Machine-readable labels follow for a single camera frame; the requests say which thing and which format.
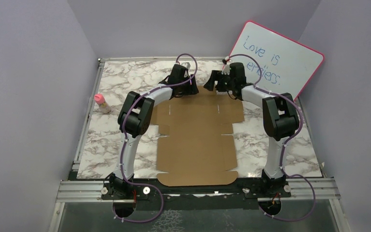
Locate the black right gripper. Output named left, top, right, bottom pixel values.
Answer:
left=203, top=70, right=234, bottom=92

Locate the brown cardboard box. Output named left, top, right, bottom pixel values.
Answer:
left=151, top=87, right=244, bottom=187

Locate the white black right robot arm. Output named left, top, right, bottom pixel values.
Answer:
left=204, top=62, right=302, bottom=197

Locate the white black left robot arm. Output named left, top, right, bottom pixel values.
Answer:
left=109, top=62, right=198, bottom=199

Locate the pink framed whiteboard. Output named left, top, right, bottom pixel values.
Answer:
left=229, top=21, right=325, bottom=100

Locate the pink capped small bottle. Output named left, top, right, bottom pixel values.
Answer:
left=94, top=94, right=111, bottom=114

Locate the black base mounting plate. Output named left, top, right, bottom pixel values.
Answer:
left=58, top=178, right=291, bottom=211

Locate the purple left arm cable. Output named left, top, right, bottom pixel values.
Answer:
left=112, top=53, right=199, bottom=224

